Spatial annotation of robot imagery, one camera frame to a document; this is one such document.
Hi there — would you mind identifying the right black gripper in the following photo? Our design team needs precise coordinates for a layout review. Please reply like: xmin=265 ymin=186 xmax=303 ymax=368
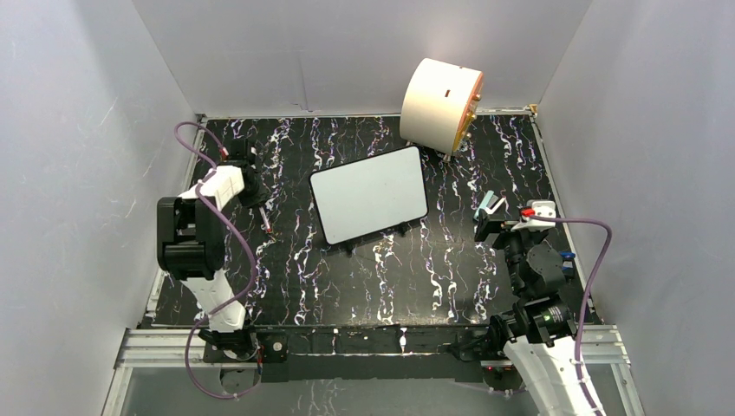
xmin=473 ymin=208 xmax=546 ymax=296

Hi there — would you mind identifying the red capped whiteboard marker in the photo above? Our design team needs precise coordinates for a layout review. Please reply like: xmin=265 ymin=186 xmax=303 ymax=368
xmin=258 ymin=206 xmax=272 ymax=234

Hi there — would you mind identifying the white whiteboard black frame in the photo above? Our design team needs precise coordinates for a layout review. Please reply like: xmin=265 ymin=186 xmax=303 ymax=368
xmin=309 ymin=146 xmax=430 ymax=250

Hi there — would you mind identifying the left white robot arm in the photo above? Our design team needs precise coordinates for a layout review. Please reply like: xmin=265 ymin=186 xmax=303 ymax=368
xmin=157 ymin=139 xmax=269 ymax=361

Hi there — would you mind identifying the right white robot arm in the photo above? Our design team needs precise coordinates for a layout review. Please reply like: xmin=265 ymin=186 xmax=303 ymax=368
xmin=475 ymin=200 xmax=605 ymax=415

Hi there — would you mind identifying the light blue whiteboard eraser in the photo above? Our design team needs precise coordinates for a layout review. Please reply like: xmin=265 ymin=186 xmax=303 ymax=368
xmin=473 ymin=191 xmax=506 ymax=224

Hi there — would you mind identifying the white cylindrical drum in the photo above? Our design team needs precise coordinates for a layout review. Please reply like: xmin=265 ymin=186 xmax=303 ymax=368
xmin=400 ymin=58 xmax=484 ymax=161

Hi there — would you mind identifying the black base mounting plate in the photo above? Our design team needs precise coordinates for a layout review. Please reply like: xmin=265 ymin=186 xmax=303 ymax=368
xmin=195 ymin=324 xmax=521 ymax=389

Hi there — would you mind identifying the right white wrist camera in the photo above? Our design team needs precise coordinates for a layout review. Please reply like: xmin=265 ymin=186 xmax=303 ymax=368
xmin=511 ymin=200 xmax=557 ymax=232

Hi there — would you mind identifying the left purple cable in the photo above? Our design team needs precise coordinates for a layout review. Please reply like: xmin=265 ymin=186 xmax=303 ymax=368
xmin=173 ymin=120 xmax=263 ymax=400

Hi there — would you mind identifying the aluminium frame rail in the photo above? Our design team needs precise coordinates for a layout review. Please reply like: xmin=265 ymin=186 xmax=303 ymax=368
xmin=115 ymin=325 xmax=630 ymax=367

